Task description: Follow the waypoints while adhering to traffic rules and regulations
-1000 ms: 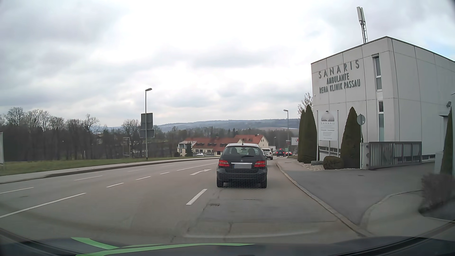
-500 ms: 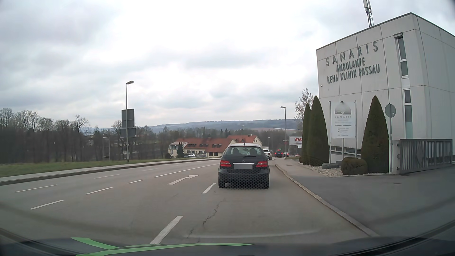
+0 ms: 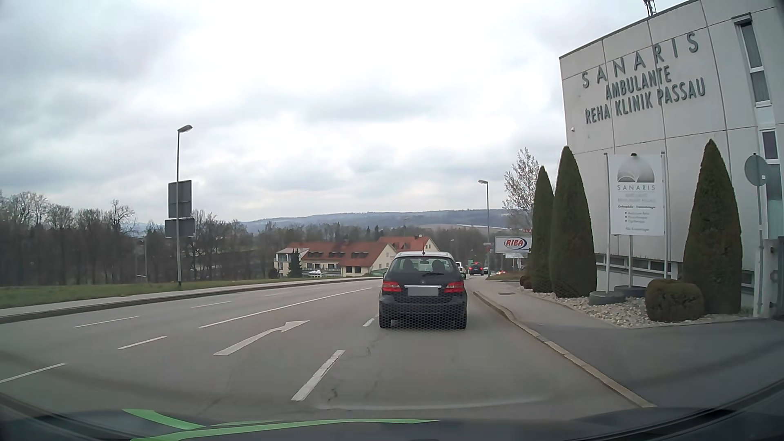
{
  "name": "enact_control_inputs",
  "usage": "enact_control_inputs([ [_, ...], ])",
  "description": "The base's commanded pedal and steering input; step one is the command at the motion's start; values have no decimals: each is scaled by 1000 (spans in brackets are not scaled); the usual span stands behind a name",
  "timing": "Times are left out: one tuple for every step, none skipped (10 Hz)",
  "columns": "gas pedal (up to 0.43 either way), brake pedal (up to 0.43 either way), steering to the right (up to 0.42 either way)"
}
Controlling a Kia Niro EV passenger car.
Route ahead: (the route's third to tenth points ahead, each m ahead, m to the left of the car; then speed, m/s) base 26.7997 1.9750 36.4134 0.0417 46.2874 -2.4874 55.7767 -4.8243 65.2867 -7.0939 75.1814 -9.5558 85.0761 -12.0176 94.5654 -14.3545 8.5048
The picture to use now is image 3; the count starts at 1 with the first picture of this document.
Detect black hatchback car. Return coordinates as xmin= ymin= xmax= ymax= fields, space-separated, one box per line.
xmin=378 ymin=250 xmax=469 ymax=330

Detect tall conical evergreen tree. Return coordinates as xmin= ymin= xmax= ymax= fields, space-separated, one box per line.
xmin=528 ymin=166 xmax=555 ymax=294
xmin=682 ymin=139 xmax=743 ymax=316
xmin=548 ymin=146 xmax=598 ymax=299

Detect white clinic building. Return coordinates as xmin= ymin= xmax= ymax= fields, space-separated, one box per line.
xmin=559 ymin=0 xmax=784 ymax=310

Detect round road sign on post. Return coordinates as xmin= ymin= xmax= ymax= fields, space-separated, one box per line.
xmin=744 ymin=153 xmax=770 ymax=318

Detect road markings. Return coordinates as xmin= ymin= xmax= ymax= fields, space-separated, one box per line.
xmin=0 ymin=286 xmax=382 ymax=403

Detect grey asphalt pavement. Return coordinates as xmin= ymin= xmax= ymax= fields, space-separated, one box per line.
xmin=467 ymin=277 xmax=784 ymax=409

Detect round trimmed bush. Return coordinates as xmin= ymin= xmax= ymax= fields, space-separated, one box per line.
xmin=644 ymin=278 xmax=706 ymax=323

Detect bare tree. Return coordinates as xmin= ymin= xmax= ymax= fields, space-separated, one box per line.
xmin=503 ymin=147 xmax=541 ymax=232

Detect wood of bare trees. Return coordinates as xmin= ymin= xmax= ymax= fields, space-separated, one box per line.
xmin=0 ymin=191 xmax=491 ymax=287

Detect house with red roof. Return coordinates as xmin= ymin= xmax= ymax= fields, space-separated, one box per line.
xmin=274 ymin=235 xmax=441 ymax=279

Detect gravel bed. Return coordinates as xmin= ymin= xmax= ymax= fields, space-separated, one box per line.
xmin=521 ymin=287 xmax=751 ymax=329

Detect grey lamp post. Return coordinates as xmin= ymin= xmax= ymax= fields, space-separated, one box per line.
xmin=478 ymin=179 xmax=492 ymax=278

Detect grey asphalt road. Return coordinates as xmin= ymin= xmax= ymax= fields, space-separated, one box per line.
xmin=0 ymin=277 xmax=641 ymax=425

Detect white billboard on posts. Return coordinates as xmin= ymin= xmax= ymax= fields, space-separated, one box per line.
xmin=494 ymin=236 xmax=532 ymax=273

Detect lamp post with sign backs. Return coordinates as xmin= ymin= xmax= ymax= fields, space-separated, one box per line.
xmin=164 ymin=124 xmax=197 ymax=287

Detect white sign board on posts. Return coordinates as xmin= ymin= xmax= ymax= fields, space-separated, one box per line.
xmin=603 ymin=151 xmax=670 ymax=295

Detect grass verge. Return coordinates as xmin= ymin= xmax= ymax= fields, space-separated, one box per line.
xmin=0 ymin=277 xmax=344 ymax=310

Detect car's own bonnet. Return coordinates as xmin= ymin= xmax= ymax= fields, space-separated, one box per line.
xmin=0 ymin=379 xmax=784 ymax=441

